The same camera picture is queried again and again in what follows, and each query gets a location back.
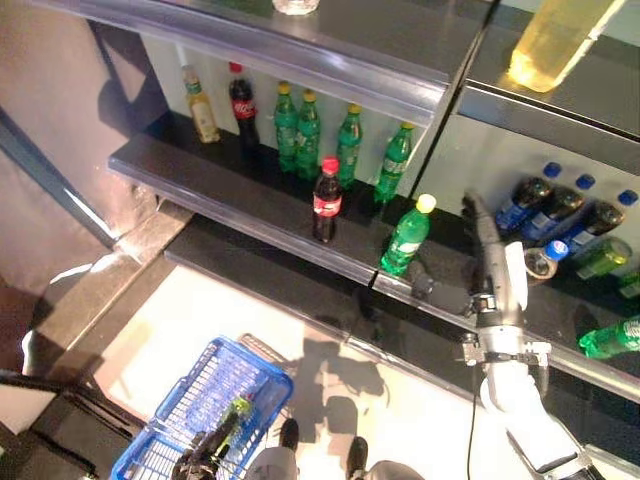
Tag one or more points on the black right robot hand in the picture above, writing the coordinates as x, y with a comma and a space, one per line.
492, 280

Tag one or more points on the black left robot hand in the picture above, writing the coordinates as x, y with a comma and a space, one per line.
205, 455

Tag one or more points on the blue plastic shopping basket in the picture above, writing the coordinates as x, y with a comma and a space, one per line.
200, 380

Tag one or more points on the green drink can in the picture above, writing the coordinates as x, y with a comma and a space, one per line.
602, 257
631, 286

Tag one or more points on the large yellow drink bottle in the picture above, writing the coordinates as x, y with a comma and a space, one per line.
560, 45

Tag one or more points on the grey robot left leg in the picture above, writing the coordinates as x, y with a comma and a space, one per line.
289, 434

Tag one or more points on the black side display shelf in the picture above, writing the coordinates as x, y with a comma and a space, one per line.
65, 430

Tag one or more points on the red label cola bottle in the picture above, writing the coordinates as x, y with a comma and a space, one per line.
327, 202
243, 112

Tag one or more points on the black upper shelf board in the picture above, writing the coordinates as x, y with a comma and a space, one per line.
575, 110
325, 50

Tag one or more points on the yellow tea bottle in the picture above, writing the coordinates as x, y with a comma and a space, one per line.
201, 107

